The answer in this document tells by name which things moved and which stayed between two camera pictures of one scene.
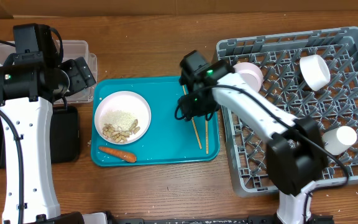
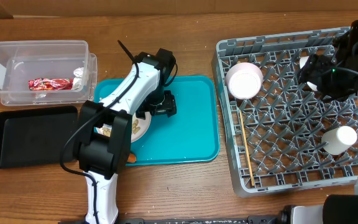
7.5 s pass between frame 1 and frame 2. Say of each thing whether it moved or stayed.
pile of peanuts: stayed
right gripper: moved
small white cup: stayed
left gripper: moved
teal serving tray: stayed
